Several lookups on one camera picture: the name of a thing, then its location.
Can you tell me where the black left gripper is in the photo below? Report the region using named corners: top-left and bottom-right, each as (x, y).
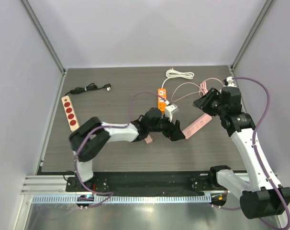
top-left (148, 113), bottom-right (185, 141)

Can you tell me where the pink power strip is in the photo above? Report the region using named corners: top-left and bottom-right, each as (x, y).
top-left (182, 114), bottom-right (212, 139)

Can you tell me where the pink plug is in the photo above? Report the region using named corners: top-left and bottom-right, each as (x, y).
top-left (144, 134), bottom-right (155, 144)

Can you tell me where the beige red power strip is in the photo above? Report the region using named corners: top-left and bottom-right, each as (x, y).
top-left (61, 95), bottom-right (79, 132)

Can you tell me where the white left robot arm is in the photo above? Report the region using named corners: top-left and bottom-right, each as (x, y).
top-left (69, 104), bottom-right (185, 192)

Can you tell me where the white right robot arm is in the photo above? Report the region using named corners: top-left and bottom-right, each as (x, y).
top-left (193, 86), bottom-right (290, 219)

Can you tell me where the thin pink usb cable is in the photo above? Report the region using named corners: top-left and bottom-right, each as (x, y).
top-left (171, 78), bottom-right (223, 103)

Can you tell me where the white coiled cable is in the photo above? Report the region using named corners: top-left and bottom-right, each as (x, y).
top-left (161, 68), bottom-right (195, 89)

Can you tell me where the white slotted cable duct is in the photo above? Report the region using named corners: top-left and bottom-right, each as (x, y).
top-left (32, 194), bottom-right (212, 204)

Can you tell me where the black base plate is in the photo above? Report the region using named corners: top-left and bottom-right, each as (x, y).
top-left (66, 171), bottom-right (225, 193)

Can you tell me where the black power strip cable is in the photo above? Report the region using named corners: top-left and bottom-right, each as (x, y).
top-left (65, 82), bottom-right (112, 96)

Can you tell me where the right aluminium frame post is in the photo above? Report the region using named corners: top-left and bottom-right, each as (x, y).
top-left (228, 0), bottom-right (276, 73)

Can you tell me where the aluminium frame post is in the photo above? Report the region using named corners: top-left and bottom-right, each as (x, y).
top-left (228, 0), bottom-right (276, 73)
top-left (20, 0), bottom-right (66, 75)

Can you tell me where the aluminium front rail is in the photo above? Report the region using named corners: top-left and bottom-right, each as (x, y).
top-left (20, 172), bottom-right (284, 195)

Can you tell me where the left aluminium frame post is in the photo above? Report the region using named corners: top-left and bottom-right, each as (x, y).
top-left (20, 0), bottom-right (66, 75)

